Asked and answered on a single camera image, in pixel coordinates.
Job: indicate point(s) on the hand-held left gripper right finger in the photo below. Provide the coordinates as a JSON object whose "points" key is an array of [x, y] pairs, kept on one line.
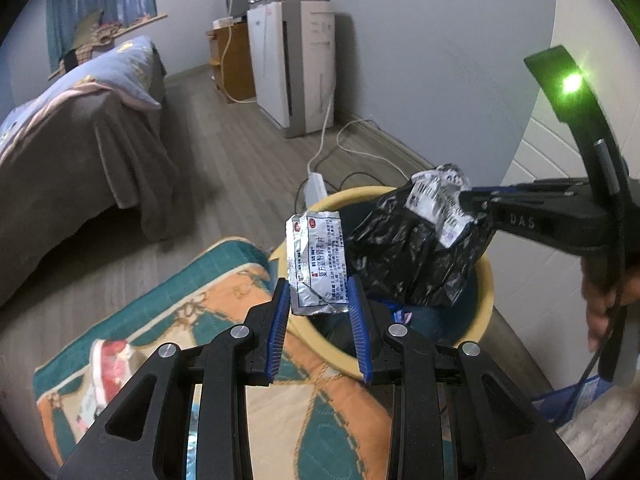
{"points": [[360, 332]]}

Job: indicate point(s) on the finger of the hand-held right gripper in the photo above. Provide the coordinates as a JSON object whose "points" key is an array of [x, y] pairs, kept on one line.
{"points": [[510, 190], [477, 207]]}

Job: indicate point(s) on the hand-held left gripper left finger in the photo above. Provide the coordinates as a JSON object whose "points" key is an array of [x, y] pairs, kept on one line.
{"points": [[279, 332]]}

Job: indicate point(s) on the silver foil sachet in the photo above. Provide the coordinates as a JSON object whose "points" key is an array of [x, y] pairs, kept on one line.
{"points": [[315, 260]]}

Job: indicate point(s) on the black plastic bag white label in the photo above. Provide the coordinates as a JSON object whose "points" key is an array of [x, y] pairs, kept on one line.
{"points": [[400, 255]]}

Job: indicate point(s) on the yellow rimmed teal bin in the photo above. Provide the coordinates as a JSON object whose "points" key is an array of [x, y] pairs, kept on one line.
{"points": [[482, 300]]}

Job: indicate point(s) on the person's right hand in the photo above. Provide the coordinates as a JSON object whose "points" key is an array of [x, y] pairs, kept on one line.
{"points": [[595, 305]]}

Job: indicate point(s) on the white panelled cabinet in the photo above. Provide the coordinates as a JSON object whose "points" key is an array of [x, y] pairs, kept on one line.
{"points": [[540, 155]]}

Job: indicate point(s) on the printed teal orange cushion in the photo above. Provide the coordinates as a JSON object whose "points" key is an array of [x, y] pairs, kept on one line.
{"points": [[150, 300]]}

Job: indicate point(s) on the white power strip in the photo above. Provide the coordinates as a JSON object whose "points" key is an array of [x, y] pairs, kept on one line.
{"points": [[316, 186]]}

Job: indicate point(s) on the red and white packet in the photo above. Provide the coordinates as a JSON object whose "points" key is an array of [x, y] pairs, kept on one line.
{"points": [[112, 366]]}

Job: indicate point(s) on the blue bag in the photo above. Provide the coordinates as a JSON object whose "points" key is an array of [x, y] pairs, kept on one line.
{"points": [[565, 400]]}

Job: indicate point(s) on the white air purifier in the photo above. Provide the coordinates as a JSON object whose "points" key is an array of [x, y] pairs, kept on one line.
{"points": [[295, 60]]}

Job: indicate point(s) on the bed with grey blanket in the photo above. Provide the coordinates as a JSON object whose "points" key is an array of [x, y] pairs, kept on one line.
{"points": [[75, 170]]}

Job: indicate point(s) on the wooden cabinet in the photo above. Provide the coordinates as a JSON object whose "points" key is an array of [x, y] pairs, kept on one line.
{"points": [[235, 65]]}

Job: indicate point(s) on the blue printed quilt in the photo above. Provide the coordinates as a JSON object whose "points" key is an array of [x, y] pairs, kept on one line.
{"points": [[115, 70]]}

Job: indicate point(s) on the wooden window sill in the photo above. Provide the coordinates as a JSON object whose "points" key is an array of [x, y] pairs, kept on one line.
{"points": [[145, 19]]}

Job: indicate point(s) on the plaid clothing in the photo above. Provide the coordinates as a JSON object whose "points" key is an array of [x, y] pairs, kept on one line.
{"points": [[92, 42]]}

